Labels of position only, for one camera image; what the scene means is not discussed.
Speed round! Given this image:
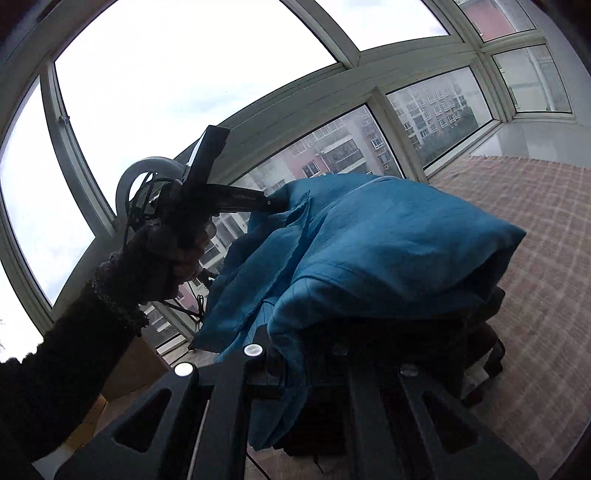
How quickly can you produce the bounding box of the person's left hand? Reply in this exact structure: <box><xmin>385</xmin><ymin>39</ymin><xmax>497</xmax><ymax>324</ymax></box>
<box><xmin>131</xmin><ymin>215</ymin><xmax>218</xmax><ymax>283</ymax></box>

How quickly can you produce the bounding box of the pink plaid tablecloth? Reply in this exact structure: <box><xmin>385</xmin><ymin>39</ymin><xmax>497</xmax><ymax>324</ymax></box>
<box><xmin>427</xmin><ymin>154</ymin><xmax>591</xmax><ymax>469</ymax></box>

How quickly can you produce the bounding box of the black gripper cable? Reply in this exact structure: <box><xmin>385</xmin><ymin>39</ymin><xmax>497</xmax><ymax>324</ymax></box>
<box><xmin>124</xmin><ymin>171</ymin><xmax>160</xmax><ymax>241</ymax></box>

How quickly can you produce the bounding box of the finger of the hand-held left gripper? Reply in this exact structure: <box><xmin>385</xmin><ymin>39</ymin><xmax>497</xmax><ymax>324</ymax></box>
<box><xmin>259</xmin><ymin>194</ymin><xmax>289</xmax><ymax>214</ymax></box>

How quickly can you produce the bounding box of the blue striped work coat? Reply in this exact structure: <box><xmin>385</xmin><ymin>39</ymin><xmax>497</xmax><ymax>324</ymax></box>
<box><xmin>193</xmin><ymin>173</ymin><xmax>527</xmax><ymax>453</ymax></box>

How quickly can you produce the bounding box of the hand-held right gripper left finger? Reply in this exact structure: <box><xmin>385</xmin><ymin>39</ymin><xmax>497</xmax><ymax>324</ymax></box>
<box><xmin>54</xmin><ymin>325</ymin><xmax>287</xmax><ymax>480</ymax></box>

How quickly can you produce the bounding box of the person's left forearm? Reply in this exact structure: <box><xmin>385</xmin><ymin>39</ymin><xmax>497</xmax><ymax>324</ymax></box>
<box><xmin>0</xmin><ymin>249</ymin><xmax>185</xmax><ymax>462</ymax></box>

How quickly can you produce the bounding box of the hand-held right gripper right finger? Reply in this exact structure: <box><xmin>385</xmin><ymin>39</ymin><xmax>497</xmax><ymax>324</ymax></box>
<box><xmin>305</xmin><ymin>342</ymin><xmax>539</xmax><ymax>480</ymax></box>

